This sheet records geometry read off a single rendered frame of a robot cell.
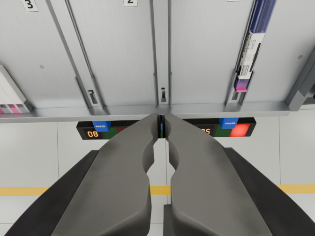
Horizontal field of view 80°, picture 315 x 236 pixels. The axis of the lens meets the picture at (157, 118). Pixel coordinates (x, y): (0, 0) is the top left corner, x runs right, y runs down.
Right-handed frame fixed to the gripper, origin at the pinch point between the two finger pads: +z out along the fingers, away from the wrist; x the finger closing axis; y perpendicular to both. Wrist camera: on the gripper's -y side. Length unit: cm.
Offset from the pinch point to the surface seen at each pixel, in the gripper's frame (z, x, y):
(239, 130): 19.9, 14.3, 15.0
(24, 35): 14.0, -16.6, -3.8
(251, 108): 15.6, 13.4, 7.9
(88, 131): 19.8, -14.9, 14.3
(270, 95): 16.7, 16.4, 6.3
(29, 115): 15.4, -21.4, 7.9
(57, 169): 65, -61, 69
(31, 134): 75, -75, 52
